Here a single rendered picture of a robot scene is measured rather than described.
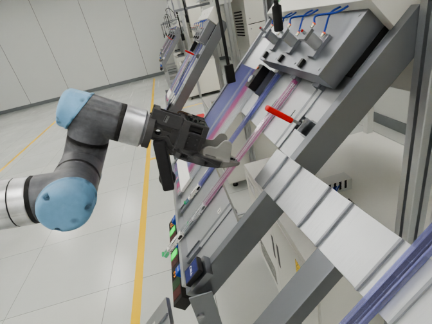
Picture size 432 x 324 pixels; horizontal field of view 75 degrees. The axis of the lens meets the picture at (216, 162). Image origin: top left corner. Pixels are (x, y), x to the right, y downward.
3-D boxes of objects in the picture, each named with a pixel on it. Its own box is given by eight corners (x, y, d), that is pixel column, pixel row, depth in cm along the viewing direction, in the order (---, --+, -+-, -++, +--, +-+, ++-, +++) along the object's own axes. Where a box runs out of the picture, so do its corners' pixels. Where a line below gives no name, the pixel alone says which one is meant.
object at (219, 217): (200, 288, 66) (189, 285, 65) (180, 167, 125) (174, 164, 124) (248, 231, 62) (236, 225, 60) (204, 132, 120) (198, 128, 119)
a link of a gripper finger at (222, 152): (251, 149, 58) (209, 136, 55) (240, 174, 60) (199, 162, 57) (247, 144, 61) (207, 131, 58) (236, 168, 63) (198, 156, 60)
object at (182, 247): (206, 295, 68) (181, 287, 65) (184, 171, 126) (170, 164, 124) (209, 291, 67) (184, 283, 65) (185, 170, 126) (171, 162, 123)
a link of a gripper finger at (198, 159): (222, 164, 57) (180, 152, 54) (220, 171, 57) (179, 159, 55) (219, 155, 61) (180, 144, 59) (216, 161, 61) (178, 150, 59)
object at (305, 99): (308, 171, 58) (290, 161, 56) (233, 100, 116) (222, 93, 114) (429, 26, 49) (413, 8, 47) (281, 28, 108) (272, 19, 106)
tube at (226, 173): (166, 258, 70) (162, 256, 69) (166, 254, 71) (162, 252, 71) (297, 85, 57) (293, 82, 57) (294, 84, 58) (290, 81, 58)
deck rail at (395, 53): (208, 302, 66) (186, 295, 64) (207, 294, 68) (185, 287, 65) (440, 27, 48) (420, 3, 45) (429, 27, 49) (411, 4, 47)
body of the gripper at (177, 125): (213, 129, 54) (152, 110, 51) (198, 168, 57) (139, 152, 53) (207, 118, 61) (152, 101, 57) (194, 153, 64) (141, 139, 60)
